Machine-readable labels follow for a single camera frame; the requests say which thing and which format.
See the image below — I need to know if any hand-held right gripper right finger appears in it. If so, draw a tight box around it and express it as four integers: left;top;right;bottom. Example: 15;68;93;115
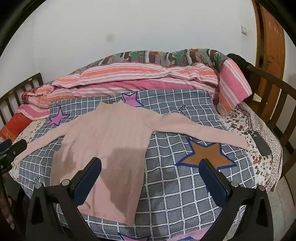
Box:
199;158;281;241

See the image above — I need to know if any grey checked star blanket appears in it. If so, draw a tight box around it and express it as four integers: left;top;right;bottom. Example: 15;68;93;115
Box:
17;89;257;241

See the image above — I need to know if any black smartphone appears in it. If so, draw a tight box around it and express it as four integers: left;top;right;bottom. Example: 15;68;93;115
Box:
249;130;271;156

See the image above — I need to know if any person's left hand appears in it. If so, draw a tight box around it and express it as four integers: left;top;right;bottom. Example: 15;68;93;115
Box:
0;195;15;230

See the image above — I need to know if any pink striped quilt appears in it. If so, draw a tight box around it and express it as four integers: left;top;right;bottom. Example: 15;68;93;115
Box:
15;58;252;121

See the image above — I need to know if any pink ribbed sweater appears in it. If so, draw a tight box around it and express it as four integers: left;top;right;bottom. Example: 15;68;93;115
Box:
14;101;250;227

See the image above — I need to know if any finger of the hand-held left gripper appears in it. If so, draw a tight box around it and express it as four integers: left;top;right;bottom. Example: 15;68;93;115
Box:
0;138;28;163

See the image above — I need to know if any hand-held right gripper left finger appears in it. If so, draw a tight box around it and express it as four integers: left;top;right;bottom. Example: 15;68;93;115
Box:
25;157;109;241

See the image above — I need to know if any black charging cable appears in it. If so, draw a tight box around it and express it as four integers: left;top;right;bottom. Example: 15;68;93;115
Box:
240;109;253;134

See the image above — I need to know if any red pillow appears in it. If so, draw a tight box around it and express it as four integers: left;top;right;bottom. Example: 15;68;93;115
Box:
0;113;33;142

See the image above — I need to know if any dark wooden bed frame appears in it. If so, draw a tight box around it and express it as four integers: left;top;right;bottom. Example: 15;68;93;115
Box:
0;64;296;179

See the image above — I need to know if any dark clothing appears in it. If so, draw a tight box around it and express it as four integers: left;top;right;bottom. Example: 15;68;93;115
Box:
227;53;253;70

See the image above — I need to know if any floral patchwork quilt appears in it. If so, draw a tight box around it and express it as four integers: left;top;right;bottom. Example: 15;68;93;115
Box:
69;48;229;75

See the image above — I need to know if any brown wooden door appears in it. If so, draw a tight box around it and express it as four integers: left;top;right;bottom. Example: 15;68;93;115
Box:
252;0;287;102

